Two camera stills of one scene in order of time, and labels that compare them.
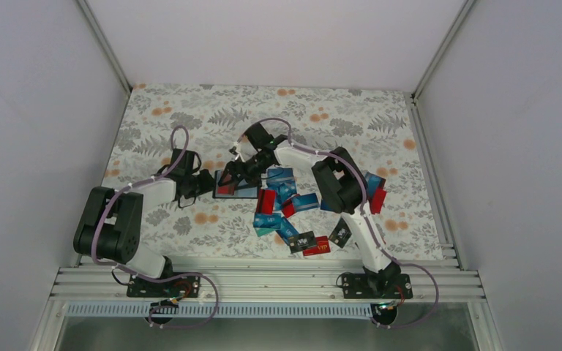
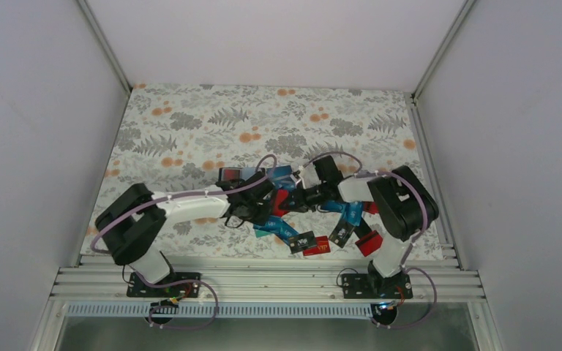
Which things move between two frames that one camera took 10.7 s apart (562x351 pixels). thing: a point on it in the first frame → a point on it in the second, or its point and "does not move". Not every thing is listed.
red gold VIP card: x=322 y=246 does not move
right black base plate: x=356 y=286 does not move
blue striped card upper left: x=284 y=182 does not move
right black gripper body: x=258 y=163 → x=309 y=201
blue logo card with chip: x=287 y=229 does not move
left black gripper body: x=197 y=187 → x=253 y=216
